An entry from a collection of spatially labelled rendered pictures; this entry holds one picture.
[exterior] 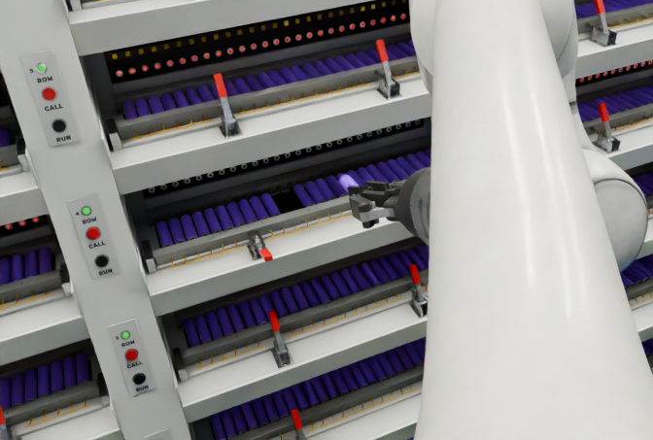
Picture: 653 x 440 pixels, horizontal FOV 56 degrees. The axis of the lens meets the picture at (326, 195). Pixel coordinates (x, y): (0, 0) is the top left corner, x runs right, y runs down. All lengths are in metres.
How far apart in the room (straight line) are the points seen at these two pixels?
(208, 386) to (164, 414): 0.08
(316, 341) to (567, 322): 0.94
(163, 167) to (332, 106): 0.28
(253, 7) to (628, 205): 0.63
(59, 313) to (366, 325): 0.51
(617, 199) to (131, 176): 0.67
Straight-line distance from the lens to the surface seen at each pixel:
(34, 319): 1.00
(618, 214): 0.43
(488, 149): 0.22
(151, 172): 0.91
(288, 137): 0.94
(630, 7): 1.38
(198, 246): 0.99
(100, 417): 1.09
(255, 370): 1.07
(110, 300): 0.96
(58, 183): 0.91
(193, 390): 1.07
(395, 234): 1.05
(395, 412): 1.23
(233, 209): 1.06
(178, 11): 0.90
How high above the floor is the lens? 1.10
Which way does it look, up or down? 17 degrees down
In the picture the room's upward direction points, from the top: 11 degrees counter-clockwise
